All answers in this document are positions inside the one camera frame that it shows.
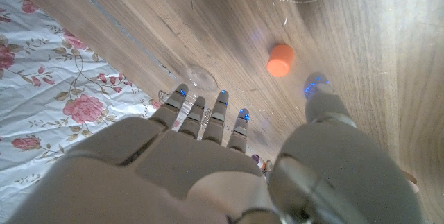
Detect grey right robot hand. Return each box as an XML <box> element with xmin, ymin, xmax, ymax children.
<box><xmin>6</xmin><ymin>72</ymin><xmax>431</xmax><ymax>224</ymax></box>

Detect orange glue stick cap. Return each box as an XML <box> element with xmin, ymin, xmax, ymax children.
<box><xmin>266</xmin><ymin>44</ymin><xmax>295</xmax><ymax>78</ymax></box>

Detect orange blue white glue stick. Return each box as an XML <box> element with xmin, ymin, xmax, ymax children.
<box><xmin>250</xmin><ymin>153</ymin><xmax>273</xmax><ymax>180</ymax></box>

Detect floral backdrop cloth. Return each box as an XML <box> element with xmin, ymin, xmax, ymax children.
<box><xmin>0</xmin><ymin>0</ymin><xmax>164</xmax><ymax>218</ymax></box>

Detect clear glass cup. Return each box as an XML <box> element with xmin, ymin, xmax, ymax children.
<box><xmin>157</xmin><ymin>64</ymin><xmax>219</xmax><ymax>131</ymax></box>

